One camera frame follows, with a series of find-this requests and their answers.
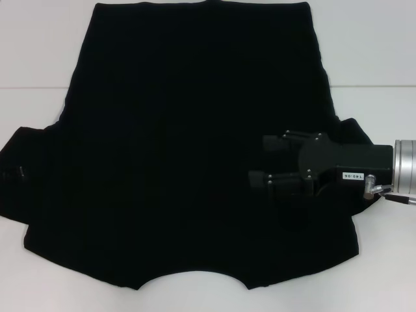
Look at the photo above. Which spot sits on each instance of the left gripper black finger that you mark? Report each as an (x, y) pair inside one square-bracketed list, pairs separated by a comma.
[(14, 173)]

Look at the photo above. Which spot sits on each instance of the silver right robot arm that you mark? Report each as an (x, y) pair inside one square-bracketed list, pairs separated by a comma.
[(404, 167)]

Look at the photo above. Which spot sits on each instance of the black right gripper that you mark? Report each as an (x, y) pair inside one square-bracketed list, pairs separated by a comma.
[(325, 159)]

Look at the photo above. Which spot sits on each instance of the black t-shirt with FREE print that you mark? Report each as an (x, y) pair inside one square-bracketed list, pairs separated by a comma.
[(195, 97)]

